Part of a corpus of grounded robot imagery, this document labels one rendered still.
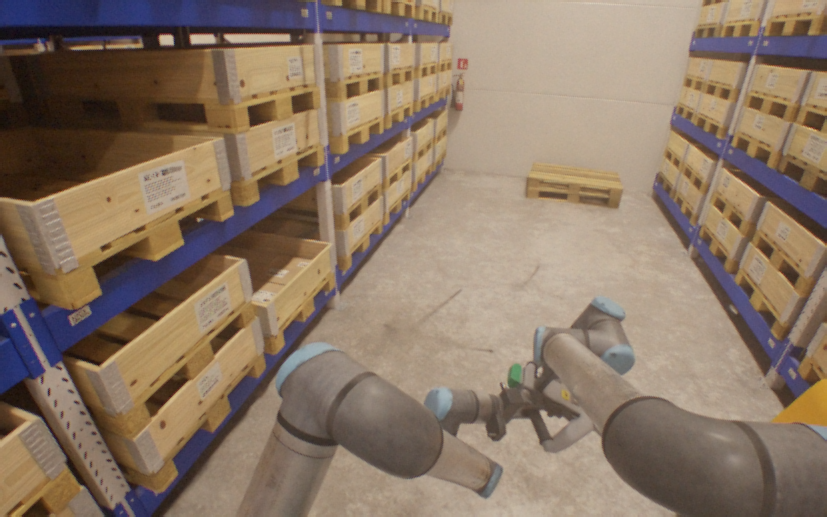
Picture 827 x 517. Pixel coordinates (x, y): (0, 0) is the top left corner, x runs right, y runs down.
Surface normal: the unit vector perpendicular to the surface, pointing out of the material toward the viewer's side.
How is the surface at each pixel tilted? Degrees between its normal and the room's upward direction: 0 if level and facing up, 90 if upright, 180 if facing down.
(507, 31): 90
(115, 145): 90
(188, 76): 90
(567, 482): 0
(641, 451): 62
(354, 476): 0
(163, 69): 90
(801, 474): 36
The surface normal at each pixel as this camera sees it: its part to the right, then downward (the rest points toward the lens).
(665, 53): -0.28, 0.45
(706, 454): -0.43, -0.58
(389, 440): 0.19, 0.01
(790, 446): 0.00, -0.82
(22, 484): 0.96, 0.15
